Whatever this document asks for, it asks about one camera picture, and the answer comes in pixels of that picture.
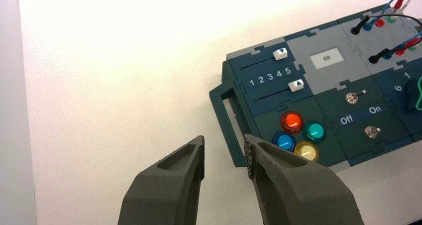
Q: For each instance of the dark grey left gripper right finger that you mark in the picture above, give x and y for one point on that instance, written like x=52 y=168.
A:
x=296 y=193

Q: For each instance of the black and green rotary knob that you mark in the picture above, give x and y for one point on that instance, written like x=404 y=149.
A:
x=412 y=96

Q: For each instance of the blue round push button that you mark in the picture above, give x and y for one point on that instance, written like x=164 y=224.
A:
x=283 y=141

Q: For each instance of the small grey number display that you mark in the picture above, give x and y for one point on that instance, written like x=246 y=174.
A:
x=327 y=58

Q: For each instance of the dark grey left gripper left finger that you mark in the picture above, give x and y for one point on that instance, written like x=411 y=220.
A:
x=165 y=190

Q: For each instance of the green round push button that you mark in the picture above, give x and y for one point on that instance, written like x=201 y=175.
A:
x=314 y=132

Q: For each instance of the yellow round push button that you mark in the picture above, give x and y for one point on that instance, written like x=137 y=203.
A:
x=307 y=151

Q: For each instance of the teal and grey control box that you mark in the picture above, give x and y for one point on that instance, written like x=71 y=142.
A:
x=333 y=81

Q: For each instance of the metal toggle switch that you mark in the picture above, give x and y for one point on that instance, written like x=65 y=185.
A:
x=372 y=132
x=351 y=98

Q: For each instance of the red round push button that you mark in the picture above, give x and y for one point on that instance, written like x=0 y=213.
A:
x=291 y=122

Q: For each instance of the white slider knob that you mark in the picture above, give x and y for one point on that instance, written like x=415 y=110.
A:
x=295 y=85
x=280 y=54

